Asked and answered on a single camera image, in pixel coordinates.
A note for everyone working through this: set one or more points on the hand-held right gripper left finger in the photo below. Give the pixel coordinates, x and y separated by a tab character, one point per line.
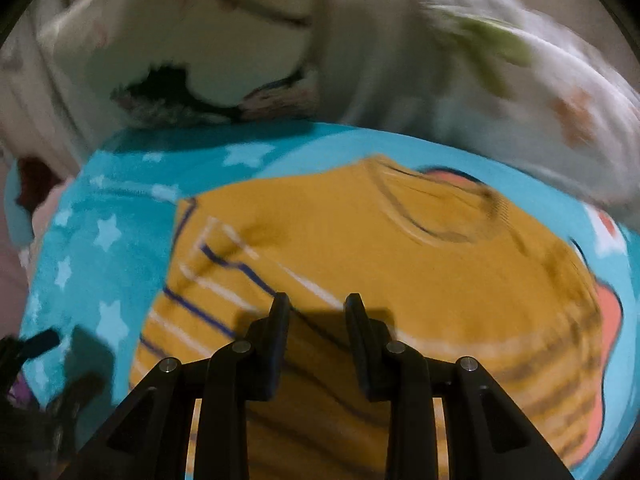
276	355

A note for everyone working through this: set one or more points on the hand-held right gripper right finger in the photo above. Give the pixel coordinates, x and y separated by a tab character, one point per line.
364	355

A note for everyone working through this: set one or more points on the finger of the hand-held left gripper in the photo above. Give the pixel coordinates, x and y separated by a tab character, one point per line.
80	392
42	341

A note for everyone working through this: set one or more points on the orange striped sweater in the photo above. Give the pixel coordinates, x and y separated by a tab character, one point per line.
380	240

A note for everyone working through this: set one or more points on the turquoise star blanket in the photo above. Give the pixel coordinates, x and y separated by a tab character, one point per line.
100	240

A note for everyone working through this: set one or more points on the pink cloth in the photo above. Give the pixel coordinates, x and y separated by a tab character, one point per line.
47	210

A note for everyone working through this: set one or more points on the dark red cloth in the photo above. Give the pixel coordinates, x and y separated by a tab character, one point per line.
32	175

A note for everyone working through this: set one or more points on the floral white pillow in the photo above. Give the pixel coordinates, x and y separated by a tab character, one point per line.
500	90

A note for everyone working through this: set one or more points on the white pillow with dark print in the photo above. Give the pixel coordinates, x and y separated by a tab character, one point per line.
165	25

